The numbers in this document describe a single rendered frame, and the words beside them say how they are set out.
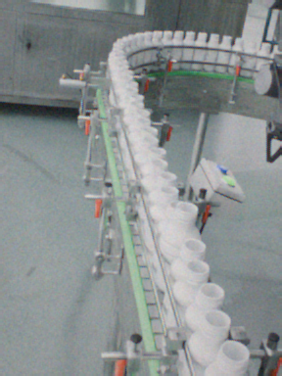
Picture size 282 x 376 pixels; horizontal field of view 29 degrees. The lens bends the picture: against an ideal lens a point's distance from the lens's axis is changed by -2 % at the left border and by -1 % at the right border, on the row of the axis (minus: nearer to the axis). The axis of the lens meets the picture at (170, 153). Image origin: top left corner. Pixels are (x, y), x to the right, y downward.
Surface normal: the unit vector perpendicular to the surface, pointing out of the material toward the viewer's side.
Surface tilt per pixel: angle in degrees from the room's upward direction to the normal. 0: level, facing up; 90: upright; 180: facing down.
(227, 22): 90
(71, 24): 90
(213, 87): 90
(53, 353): 0
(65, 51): 90
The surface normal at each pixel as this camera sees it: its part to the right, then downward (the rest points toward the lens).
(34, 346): 0.16, -0.90
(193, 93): 0.32, 0.42
